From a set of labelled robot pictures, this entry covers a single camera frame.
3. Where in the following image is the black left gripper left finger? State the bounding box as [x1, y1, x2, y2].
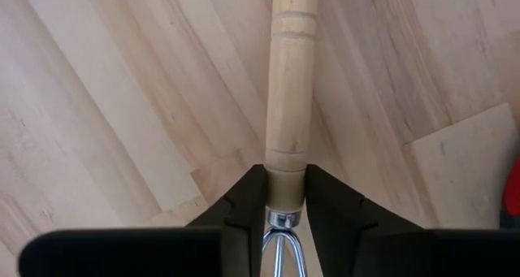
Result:
[18, 164, 270, 277]

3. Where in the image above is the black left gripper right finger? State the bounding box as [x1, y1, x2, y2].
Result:
[304, 164, 520, 277]

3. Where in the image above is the red black gardening glove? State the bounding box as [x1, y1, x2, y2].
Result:
[500, 158, 520, 230]

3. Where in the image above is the metal hand rake wooden handle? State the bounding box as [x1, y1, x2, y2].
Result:
[261, 0, 321, 277]

